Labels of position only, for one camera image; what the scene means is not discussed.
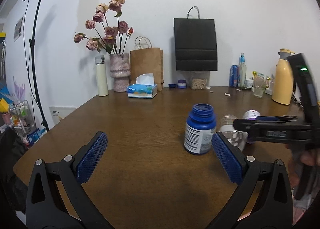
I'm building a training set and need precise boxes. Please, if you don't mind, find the clear Santa-printed plastic cup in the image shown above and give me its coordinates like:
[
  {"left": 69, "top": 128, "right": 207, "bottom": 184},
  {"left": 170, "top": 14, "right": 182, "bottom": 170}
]
[{"left": 219, "top": 114, "right": 248, "bottom": 151}]

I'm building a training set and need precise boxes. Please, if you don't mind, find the person's right hand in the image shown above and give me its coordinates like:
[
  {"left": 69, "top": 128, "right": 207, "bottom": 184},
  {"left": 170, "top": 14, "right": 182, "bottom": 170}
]
[{"left": 285, "top": 144, "right": 320, "bottom": 190}]

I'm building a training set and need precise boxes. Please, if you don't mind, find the purple white pill bottle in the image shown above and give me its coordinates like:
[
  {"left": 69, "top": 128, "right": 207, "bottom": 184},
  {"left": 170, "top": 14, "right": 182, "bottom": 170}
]
[{"left": 242, "top": 110, "right": 260, "bottom": 144}]

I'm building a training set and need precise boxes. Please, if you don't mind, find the yellow thermal jug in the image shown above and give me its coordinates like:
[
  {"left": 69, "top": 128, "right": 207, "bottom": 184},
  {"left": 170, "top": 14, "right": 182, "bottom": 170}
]
[{"left": 272, "top": 48, "right": 293, "bottom": 105}]

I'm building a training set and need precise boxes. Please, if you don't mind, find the clear drinking glass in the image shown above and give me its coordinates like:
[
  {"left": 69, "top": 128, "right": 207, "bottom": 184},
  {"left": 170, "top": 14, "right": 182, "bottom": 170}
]
[{"left": 253, "top": 75, "right": 267, "bottom": 98}]

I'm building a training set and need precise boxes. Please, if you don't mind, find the blue open pill bottle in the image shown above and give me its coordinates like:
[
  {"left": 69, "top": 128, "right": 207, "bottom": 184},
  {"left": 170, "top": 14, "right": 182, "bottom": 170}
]
[{"left": 184, "top": 104, "right": 216, "bottom": 155}]

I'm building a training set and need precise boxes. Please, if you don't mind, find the blue drink can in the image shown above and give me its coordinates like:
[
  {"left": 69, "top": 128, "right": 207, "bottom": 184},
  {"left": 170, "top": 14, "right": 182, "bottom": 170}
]
[{"left": 229, "top": 65, "right": 239, "bottom": 87}]

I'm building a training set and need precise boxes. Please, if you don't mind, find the clear jar with grains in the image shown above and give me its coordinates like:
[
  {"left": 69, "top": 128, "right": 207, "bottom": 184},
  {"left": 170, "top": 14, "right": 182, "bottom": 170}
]
[{"left": 191, "top": 71, "right": 208, "bottom": 91}]

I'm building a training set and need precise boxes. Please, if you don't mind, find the small purple white jar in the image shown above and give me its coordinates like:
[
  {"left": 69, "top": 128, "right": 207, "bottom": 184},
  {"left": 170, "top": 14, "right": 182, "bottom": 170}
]
[{"left": 177, "top": 79, "right": 187, "bottom": 89}]

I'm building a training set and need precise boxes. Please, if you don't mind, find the blue bottle cap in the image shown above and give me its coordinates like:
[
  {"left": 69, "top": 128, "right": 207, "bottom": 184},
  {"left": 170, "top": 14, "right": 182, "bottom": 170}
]
[{"left": 169, "top": 83, "right": 177, "bottom": 88}]

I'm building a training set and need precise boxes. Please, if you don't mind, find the black paper bag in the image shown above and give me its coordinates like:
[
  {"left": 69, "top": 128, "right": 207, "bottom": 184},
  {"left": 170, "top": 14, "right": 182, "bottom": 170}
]
[{"left": 174, "top": 6, "right": 218, "bottom": 71}]

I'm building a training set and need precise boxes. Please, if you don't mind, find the blue tissue box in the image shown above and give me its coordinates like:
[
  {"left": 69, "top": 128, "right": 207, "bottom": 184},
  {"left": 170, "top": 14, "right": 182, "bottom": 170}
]
[{"left": 127, "top": 73, "right": 158, "bottom": 99}]

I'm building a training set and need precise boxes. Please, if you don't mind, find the cream thermos flask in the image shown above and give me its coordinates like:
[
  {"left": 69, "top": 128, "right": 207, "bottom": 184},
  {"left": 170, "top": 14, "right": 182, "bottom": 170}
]
[{"left": 95, "top": 55, "right": 108, "bottom": 96}]

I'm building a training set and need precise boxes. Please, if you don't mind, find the brown paper bag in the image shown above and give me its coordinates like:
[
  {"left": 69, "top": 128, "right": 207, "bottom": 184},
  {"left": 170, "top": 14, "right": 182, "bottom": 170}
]
[{"left": 130, "top": 36, "right": 164, "bottom": 92}]

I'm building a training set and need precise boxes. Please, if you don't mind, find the dried pink rose bouquet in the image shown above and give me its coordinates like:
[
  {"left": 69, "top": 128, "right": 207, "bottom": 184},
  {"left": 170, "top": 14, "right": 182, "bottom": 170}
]
[{"left": 73, "top": 0, "right": 134, "bottom": 55}]

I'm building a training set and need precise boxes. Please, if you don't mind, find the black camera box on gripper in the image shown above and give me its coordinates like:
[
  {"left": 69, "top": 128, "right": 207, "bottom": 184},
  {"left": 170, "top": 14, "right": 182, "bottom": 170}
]
[{"left": 287, "top": 53, "right": 319, "bottom": 113}]

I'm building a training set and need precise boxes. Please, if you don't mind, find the wire rack with clutter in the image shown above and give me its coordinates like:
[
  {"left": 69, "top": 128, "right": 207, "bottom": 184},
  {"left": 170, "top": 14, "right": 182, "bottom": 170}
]
[{"left": 1, "top": 98, "right": 39, "bottom": 146}]

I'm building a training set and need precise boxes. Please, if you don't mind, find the white carton by wall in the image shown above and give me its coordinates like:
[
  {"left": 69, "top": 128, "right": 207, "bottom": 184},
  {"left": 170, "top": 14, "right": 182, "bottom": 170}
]
[{"left": 49, "top": 106, "right": 76, "bottom": 125}]

